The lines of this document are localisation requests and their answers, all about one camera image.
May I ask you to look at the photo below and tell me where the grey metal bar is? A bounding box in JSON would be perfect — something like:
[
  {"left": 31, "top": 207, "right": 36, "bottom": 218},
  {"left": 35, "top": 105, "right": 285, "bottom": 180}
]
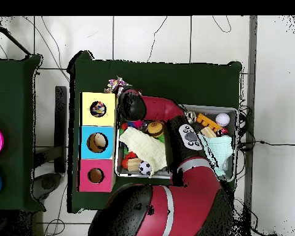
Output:
[{"left": 243, "top": 15, "right": 259, "bottom": 236}]

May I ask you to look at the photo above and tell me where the colourful polka dot cloth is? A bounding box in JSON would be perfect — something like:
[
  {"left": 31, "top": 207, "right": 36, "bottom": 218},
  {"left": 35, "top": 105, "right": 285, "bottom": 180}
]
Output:
[
  {"left": 103, "top": 76, "right": 132, "bottom": 95},
  {"left": 90, "top": 101, "right": 107, "bottom": 117}
]

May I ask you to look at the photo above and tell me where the shallow mesh bin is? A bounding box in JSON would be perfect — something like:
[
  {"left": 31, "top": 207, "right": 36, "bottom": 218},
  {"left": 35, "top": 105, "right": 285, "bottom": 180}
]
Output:
[{"left": 114, "top": 104, "right": 239, "bottom": 183}]

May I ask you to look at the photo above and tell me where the black cable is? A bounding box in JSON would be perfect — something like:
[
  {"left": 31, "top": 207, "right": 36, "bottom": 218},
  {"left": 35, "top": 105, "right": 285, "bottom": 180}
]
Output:
[{"left": 238, "top": 139, "right": 295, "bottom": 148}]

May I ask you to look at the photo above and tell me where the small toy soccer ball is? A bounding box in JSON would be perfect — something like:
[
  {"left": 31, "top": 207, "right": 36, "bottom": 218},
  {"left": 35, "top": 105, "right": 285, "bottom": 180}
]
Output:
[{"left": 138, "top": 160, "right": 152, "bottom": 176}]

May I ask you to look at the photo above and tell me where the dark green tablecloth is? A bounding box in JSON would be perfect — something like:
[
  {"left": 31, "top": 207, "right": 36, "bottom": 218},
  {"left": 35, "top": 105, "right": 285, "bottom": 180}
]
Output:
[
  {"left": 67, "top": 50, "right": 243, "bottom": 217},
  {"left": 0, "top": 54, "right": 46, "bottom": 213}
]

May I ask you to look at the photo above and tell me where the wooden box with three holes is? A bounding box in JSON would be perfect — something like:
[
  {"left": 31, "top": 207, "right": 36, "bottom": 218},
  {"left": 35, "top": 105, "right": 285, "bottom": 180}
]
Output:
[{"left": 77, "top": 92, "right": 120, "bottom": 193}]

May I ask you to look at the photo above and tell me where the mint green waffle cloth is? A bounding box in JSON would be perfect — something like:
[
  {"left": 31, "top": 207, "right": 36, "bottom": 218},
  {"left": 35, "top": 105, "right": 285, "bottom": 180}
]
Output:
[{"left": 199, "top": 134, "right": 234, "bottom": 177}]

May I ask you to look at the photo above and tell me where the hamburger toy ball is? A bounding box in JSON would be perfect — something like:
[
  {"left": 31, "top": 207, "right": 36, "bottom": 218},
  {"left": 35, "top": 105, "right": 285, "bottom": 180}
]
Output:
[{"left": 147, "top": 121, "right": 165, "bottom": 138}]

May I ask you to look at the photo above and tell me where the cream waffle cloth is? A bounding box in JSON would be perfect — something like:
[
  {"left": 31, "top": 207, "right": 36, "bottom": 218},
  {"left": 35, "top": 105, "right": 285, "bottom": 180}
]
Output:
[{"left": 119, "top": 126, "right": 168, "bottom": 178}]

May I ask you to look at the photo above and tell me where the black tripod leg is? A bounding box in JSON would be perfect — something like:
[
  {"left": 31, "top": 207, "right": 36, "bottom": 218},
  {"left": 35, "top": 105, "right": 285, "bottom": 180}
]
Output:
[{"left": 0, "top": 16, "right": 32, "bottom": 56}]

